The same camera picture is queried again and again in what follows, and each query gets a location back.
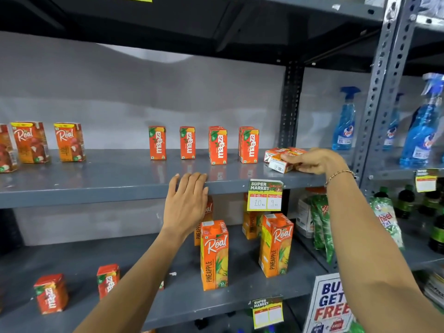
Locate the white promotion sign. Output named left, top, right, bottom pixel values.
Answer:
left=303, top=273, right=355, bottom=333

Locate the person's right forearm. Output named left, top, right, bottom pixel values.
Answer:
left=325, top=171, right=444, bottom=333

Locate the tall pineapple juice carton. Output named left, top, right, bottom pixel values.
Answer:
left=242, top=193, right=265, bottom=240
left=200, top=220, right=229, bottom=292
left=194, top=196, right=214, bottom=247
left=258, top=213, right=294, bottom=278

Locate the yellow shelf price tag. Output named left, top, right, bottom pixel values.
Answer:
left=252, top=297, right=284, bottom=330
left=247, top=179, right=284, bottom=212
left=415, top=168, right=438, bottom=193

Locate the person's left forearm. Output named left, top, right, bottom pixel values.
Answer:
left=74, top=228, right=188, bottom=333

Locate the grey metal shelf rack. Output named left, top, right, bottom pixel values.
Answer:
left=361, top=0, right=444, bottom=274
left=0, top=0, right=424, bottom=333

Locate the blue spray cleaner bottle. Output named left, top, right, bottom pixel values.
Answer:
left=399, top=73, right=444, bottom=170
left=332, top=86, right=361, bottom=151
left=383, top=93, right=405, bottom=151

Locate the person's right hand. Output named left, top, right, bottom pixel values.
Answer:
left=280, top=148, right=349, bottom=177

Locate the lychee juice carton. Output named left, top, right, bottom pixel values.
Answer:
left=53, top=123, right=86, bottom=163
left=0, top=124, right=18, bottom=173
left=10, top=121, right=50, bottom=164

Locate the person's left hand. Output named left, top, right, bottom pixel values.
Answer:
left=162, top=173, right=209, bottom=240

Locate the gold chain bracelet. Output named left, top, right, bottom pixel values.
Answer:
left=324, top=169, right=358, bottom=187

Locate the green detergent packet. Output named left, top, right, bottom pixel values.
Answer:
left=369, top=196, right=405, bottom=251
left=310, top=194, right=336, bottom=265

